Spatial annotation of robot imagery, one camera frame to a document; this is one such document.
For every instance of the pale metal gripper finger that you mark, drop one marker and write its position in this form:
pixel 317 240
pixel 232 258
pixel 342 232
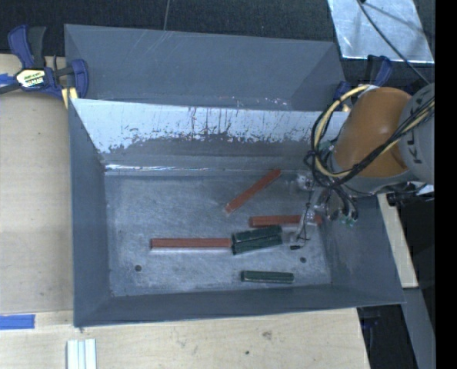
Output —
pixel 307 221
pixel 301 181

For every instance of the red-brown flat block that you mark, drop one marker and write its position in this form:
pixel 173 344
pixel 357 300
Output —
pixel 190 243
pixel 274 221
pixel 253 190

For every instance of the dark green flat block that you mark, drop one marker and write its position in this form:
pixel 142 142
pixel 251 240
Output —
pixel 257 244
pixel 257 232
pixel 267 277

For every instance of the grey metal bin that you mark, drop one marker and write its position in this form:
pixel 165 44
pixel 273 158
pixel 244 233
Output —
pixel 197 202

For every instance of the pale wood flat board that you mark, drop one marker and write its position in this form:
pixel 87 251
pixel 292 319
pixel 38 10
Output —
pixel 32 206

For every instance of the black cylinder on white bracket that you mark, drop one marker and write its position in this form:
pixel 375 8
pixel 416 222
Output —
pixel 399 198

